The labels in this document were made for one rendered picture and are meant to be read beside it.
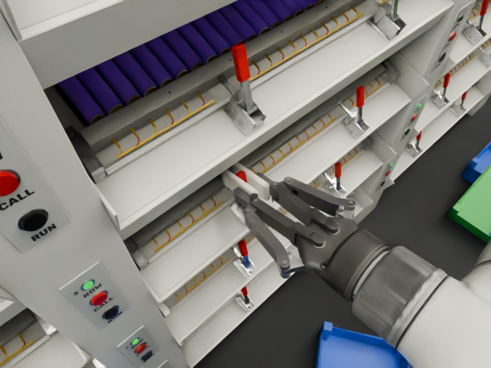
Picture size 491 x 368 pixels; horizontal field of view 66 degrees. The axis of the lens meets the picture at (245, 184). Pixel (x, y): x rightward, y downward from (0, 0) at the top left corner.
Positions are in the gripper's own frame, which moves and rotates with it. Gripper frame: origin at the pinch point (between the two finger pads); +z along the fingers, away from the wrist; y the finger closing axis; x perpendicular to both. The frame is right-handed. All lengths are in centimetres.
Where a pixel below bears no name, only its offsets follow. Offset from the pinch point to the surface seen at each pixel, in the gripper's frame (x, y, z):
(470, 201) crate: -56, 73, -13
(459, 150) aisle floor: -57, 94, 1
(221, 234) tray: -7.4, -5.0, 0.9
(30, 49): 29.0, -17.6, -6.6
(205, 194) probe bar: -2.4, -3.9, 4.7
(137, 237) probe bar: -2.2, -15.0, 5.1
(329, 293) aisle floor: -57, 21, -2
